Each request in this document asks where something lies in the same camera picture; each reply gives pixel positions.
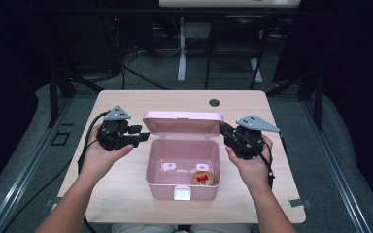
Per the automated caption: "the black floor cable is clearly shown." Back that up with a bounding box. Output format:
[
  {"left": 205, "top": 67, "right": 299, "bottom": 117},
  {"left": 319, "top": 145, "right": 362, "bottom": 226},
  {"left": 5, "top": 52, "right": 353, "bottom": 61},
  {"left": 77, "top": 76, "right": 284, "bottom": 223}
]
[{"left": 120, "top": 63, "right": 171, "bottom": 91}]

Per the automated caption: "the black metal stand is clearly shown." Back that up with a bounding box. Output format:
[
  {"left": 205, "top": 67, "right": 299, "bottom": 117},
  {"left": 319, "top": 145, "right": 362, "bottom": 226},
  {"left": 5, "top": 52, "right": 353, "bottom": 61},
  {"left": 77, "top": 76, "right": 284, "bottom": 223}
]
[
  {"left": 265, "top": 68, "right": 324, "bottom": 132},
  {"left": 47, "top": 68, "right": 105, "bottom": 129}
]

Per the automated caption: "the aluminium floor rail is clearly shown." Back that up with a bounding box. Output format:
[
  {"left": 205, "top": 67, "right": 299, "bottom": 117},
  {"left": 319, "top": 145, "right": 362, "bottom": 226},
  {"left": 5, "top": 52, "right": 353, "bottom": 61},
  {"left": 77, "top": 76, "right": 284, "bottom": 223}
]
[
  {"left": 300, "top": 96, "right": 373, "bottom": 233},
  {"left": 0, "top": 96, "right": 76, "bottom": 233}
]

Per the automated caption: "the hand-held gripper black cable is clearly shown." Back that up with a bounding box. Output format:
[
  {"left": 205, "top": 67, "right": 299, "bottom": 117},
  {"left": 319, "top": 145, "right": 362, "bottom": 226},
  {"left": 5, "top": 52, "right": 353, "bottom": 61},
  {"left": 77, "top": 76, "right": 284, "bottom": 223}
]
[
  {"left": 77, "top": 111, "right": 111, "bottom": 233},
  {"left": 239, "top": 129, "right": 275, "bottom": 190}
]

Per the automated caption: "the person's left hand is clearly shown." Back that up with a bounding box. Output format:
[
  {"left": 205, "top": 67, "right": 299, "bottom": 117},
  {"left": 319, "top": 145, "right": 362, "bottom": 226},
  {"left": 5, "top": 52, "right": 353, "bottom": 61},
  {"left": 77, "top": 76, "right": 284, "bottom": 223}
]
[{"left": 79, "top": 125, "right": 134, "bottom": 183}]

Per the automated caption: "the long white desk leg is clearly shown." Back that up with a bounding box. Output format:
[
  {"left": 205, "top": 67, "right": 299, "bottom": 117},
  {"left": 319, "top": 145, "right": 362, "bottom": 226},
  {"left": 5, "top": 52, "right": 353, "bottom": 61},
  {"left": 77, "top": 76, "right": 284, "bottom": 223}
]
[{"left": 177, "top": 16, "right": 188, "bottom": 83}]

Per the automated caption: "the pink storage box with handle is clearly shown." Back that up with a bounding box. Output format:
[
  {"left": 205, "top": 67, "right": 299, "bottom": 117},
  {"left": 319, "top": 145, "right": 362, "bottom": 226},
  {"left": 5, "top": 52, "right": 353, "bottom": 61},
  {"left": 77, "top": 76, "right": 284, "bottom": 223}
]
[{"left": 142, "top": 110, "right": 225, "bottom": 201}]

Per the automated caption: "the person's left leg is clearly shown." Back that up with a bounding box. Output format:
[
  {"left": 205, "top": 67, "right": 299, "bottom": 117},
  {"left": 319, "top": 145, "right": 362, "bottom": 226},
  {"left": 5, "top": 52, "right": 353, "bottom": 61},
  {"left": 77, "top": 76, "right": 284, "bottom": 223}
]
[{"left": 111, "top": 223, "right": 178, "bottom": 233}]

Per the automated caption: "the short white desk leg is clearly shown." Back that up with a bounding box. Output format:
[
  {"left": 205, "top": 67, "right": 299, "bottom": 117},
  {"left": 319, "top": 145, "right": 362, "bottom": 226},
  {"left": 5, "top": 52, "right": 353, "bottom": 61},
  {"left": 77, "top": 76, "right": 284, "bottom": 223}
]
[{"left": 250, "top": 57, "right": 263, "bottom": 84}]

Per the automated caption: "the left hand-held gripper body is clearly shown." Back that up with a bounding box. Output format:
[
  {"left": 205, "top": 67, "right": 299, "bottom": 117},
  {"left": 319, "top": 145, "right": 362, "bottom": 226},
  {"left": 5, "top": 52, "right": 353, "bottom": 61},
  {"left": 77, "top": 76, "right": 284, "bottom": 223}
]
[{"left": 96, "top": 105, "right": 134, "bottom": 152}]

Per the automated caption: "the person's right hand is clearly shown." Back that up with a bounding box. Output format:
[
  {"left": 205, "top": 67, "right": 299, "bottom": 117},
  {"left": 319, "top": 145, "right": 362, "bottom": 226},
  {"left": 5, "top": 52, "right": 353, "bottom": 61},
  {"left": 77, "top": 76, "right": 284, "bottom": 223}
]
[{"left": 225, "top": 135, "right": 275, "bottom": 192}]

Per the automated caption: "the black chair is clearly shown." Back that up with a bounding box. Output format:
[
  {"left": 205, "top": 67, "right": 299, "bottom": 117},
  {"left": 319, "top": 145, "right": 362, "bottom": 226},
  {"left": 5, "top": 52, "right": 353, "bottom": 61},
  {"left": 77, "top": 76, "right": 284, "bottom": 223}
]
[{"left": 204, "top": 14, "right": 274, "bottom": 90}]

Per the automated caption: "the right hand-held gripper black cable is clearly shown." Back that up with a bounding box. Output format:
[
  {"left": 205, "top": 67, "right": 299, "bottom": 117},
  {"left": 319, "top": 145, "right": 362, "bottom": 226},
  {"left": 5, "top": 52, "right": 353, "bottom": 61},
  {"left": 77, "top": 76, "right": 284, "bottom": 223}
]
[{"left": 239, "top": 129, "right": 275, "bottom": 190}]

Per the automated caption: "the person's leg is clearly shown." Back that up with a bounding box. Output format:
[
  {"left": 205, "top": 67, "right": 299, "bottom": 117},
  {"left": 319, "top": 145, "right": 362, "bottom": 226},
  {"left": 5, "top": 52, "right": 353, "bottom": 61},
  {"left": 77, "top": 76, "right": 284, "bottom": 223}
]
[
  {"left": 189, "top": 223, "right": 253, "bottom": 233},
  {"left": 111, "top": 223, "right": 178, "bottom": 233}
]

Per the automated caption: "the left hand-held gripper black cable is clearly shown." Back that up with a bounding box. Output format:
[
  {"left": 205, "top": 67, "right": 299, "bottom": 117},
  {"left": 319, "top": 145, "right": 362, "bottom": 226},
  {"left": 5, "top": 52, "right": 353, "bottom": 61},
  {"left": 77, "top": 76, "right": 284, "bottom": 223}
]
[{"left": 77, "top": 111, "right": 111, "bottom": 233}]

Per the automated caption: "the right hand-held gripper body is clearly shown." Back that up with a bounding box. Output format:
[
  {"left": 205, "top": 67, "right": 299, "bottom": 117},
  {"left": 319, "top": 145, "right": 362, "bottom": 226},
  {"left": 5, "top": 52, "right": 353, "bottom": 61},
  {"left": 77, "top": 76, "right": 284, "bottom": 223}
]
[{"left": 224, "top": 114, "right": 281, "bottom": 160}]

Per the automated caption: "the person's right leg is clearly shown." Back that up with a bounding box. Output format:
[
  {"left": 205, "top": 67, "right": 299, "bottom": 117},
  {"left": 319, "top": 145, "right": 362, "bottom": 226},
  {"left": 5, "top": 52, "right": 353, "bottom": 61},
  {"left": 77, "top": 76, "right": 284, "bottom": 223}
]
[{"left": 189, "top": 223, "right": 253, "bottom": 233}]

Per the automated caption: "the tangle of background cables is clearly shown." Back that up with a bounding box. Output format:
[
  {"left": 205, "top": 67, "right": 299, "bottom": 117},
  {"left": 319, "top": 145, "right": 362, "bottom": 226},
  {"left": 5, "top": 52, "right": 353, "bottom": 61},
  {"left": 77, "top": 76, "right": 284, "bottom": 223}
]
[{"left": 102, "top": 15, "right": 152, "bottom": 63}]

